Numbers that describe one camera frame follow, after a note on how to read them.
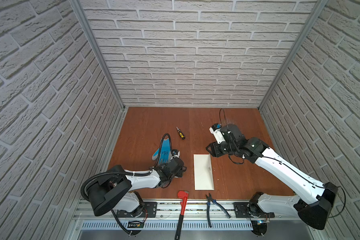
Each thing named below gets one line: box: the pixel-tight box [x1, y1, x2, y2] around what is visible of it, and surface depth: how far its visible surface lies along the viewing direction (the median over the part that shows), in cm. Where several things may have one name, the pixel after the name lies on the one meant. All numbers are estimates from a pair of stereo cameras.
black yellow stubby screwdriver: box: [176, 126, 186, 140], surface depth 102 cm
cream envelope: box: [193, 154, 215, 191], surface depth 87 cm
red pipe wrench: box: [174, 190, 189, 240], surface depth 75 cm
